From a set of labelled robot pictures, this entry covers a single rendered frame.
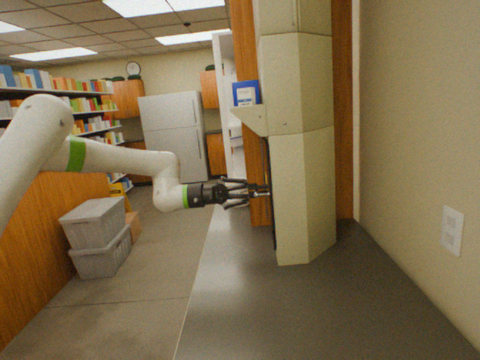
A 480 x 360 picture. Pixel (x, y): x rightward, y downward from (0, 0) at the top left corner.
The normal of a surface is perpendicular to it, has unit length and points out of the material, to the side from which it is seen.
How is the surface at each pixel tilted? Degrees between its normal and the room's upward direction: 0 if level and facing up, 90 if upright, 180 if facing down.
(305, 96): 90
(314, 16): 90
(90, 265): 95
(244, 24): 90
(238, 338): 0
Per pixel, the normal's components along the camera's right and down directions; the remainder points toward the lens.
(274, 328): -0.11, -0.96
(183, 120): -0.02, 0.26
